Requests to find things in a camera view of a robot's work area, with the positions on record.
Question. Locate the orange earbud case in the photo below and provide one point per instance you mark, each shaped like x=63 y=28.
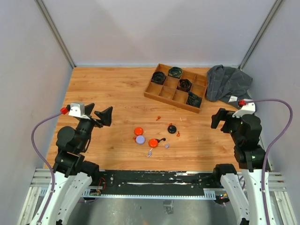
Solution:
x=138 y=131
x=153 y=143

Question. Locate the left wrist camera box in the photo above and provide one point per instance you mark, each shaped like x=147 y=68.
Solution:
x=76 y=109

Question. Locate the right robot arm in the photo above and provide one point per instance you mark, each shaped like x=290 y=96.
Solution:
x=253 y=205

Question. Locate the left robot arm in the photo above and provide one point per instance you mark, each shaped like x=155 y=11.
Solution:
x=71 y=174

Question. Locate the purple earbud case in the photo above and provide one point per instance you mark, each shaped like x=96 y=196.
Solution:
x=140 y=139

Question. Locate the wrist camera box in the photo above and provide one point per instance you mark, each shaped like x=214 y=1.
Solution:
x=245 y=108
x=76 y=109

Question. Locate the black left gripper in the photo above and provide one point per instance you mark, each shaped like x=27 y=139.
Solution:
x=105 y=116

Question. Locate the black earbud case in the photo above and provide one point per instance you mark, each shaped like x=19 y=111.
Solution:
x=172 y=129

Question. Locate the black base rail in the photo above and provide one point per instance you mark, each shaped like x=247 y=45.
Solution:
x=151 y=184

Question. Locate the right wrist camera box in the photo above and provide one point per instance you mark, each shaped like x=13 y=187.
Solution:
x=245 y=108

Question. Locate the dark green rolled belt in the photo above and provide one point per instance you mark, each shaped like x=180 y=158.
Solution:
x=194 y=100

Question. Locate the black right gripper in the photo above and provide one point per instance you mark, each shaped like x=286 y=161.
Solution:
x=222 y=114

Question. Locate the wooden compartment tray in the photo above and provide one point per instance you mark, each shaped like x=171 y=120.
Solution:
x=168 y=92

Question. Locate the dark red rolled belt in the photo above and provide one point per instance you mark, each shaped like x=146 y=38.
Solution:
x=184 y=85

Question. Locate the grey crumpled cloth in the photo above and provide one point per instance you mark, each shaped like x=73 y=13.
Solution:
x=227 y=84

